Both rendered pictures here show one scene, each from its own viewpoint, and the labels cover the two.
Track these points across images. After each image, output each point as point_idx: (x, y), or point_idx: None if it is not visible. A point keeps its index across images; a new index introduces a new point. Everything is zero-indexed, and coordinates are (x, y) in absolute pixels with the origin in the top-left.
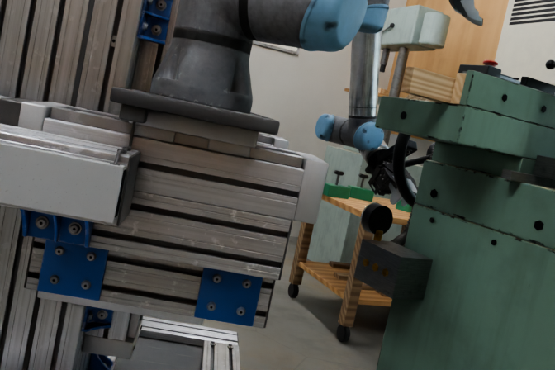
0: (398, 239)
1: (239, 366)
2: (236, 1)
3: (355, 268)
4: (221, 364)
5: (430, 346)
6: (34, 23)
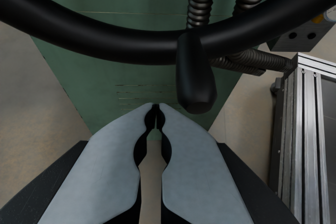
0: (256, 50)
1: (294, 214)
2: None
3: (315, 45)
4: (312, 218)
5: None
6: None
